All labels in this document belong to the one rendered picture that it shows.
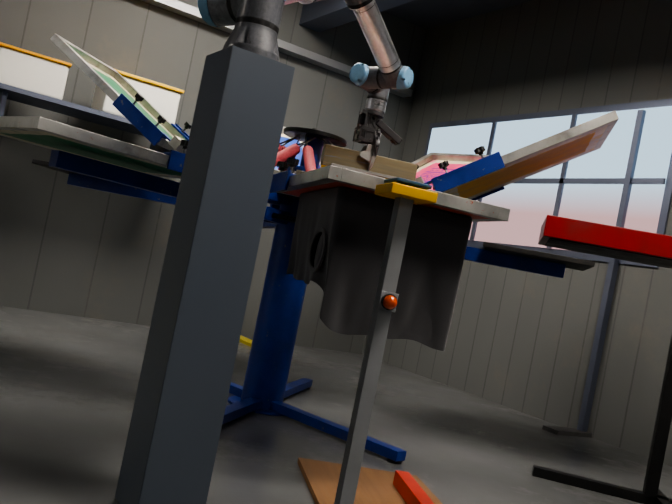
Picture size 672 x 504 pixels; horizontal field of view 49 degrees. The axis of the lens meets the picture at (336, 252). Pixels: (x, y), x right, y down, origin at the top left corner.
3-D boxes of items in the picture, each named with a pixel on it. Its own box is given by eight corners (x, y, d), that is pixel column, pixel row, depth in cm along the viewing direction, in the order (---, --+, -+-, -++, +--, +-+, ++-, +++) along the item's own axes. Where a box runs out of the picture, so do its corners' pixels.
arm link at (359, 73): (376, 60, 253) (392, 71, 262) (349, 61, 259) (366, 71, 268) (371, 83, 252) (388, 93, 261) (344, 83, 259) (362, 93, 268)
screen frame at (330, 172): (508, 221, 226) (510, 209, 226) (327, 178, 209) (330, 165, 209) (408, 222, 301) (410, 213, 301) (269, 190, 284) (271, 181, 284)
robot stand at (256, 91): (134, 524, 181) (232, 44, 184) (114, 497, 196) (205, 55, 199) (202, 523, 191) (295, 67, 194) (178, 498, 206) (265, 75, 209)
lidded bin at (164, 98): (157, 135, 549) (165, 97, 550) (177, 132, 511) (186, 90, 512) (84, 115, 521) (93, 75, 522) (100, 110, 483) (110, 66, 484)
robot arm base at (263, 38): (235, 47, 186) (243, 9, 186) (212, 56, 199) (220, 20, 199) (288, 66, 194) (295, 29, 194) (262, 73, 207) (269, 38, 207)
